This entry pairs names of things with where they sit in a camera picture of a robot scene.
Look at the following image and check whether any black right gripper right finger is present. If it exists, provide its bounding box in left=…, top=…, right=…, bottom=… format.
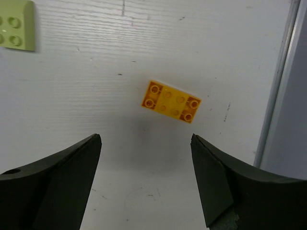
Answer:
left=190, top=135, right=307, bottom=230

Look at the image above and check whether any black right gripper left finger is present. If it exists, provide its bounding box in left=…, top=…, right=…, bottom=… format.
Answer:
left=0, top=134, right=102, bottom=230

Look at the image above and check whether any yellow long lego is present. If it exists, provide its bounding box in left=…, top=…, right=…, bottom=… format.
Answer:
left=142, top=80, right=201, bottom=124

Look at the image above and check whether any pale green square lego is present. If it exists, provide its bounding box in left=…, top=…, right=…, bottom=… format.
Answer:
left=0, top=0, right=35, bottom=51

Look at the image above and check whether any aluminium table rail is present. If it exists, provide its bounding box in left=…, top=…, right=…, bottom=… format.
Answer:
left=254, top=0, right=307, bottom=180

